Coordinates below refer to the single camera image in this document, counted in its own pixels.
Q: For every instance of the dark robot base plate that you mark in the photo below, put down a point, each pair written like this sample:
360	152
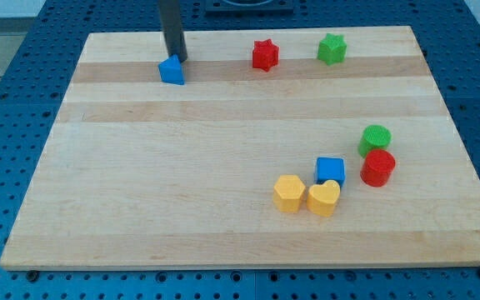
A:
248	6

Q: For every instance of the green cylinder block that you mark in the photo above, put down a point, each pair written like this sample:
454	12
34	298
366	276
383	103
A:
374	137

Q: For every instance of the red cylinder block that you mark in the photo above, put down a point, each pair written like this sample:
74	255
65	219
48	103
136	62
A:
377	168

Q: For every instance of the blue cube block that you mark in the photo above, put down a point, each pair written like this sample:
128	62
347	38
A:
330	168

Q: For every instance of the wooden board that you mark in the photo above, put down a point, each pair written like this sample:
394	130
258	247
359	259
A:
138	174

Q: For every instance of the yellow heart block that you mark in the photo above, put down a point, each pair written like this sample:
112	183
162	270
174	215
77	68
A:
323	198

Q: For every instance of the green star block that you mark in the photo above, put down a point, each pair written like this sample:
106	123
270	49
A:
332	49

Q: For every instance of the red star block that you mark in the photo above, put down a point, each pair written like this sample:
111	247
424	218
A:
265	55

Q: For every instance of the yellow hexagon block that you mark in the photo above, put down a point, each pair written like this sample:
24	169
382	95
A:
288	193

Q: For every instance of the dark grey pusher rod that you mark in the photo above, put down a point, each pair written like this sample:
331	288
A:
172	28

